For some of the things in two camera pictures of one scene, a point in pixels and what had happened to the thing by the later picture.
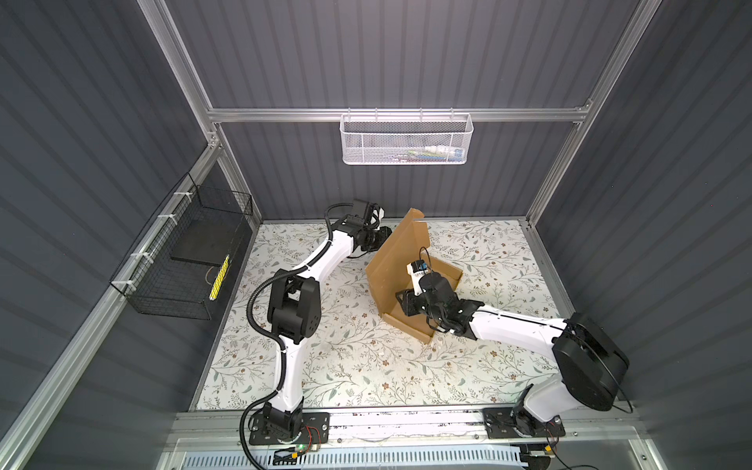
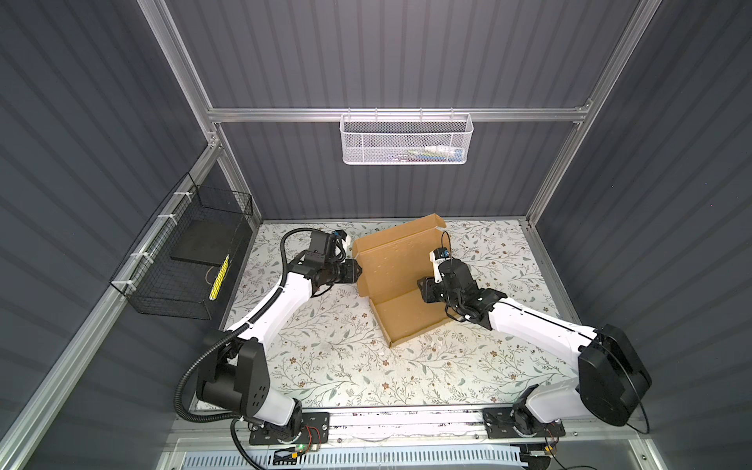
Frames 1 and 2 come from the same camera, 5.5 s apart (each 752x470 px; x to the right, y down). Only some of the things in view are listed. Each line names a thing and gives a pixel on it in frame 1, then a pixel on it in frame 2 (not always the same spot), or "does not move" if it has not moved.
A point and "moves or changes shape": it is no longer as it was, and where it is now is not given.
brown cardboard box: x=387 y=273 moves or changes shape
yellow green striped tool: x=219 y=279 does not move
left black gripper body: x=374 y=239 -> x=340 y=272
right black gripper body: x=417 y=304 -> x=436 y=292
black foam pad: x=209 y=241 does not move
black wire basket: x=172 y=270 does not move
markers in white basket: x=432 y=153 does not move
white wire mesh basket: x=405 y=139 does not move
